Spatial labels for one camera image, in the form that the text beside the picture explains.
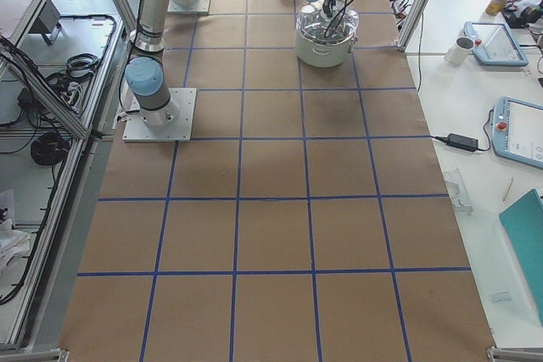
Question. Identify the blue teach pendant far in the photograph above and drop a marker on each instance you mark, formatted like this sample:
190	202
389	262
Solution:
495	44

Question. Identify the blue teach pendant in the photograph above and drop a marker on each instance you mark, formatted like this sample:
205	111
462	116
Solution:
495	44
517	131

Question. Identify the wooden stick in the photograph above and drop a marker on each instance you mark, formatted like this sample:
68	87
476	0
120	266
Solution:
508	189

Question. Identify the blue teach pendant near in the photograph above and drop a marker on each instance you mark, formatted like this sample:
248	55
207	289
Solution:
517	131

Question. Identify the teal folder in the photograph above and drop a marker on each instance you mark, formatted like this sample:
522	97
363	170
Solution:
522	222

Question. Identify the clear plastic holder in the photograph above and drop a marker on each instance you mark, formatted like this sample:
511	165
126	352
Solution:
456	189

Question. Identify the yellow can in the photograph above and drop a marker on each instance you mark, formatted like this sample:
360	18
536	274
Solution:
495	7

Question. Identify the black power adapter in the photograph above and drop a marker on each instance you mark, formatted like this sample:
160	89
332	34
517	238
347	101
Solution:
462	142

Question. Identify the mint green cooking pot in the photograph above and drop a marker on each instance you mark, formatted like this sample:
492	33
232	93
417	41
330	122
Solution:
322	56

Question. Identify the white mug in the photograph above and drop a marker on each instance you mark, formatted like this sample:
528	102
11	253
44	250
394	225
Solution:
458	53

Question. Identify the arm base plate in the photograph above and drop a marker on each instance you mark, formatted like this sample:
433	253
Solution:
199	7
171	123

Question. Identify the glass pot lid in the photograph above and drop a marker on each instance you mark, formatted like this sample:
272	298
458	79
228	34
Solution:
322	31

